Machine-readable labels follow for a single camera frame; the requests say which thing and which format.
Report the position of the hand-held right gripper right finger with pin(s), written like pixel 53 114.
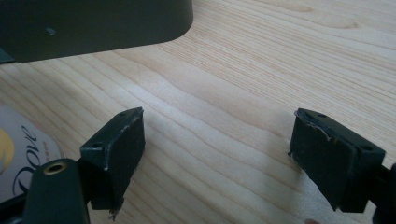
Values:
pixel 327 161

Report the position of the pink jar with white label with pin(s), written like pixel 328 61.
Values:
pixel 28 146

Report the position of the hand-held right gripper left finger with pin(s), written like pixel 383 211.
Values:
pixel 118 155

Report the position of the dark grey slotted tray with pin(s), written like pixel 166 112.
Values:
pixel 93 25

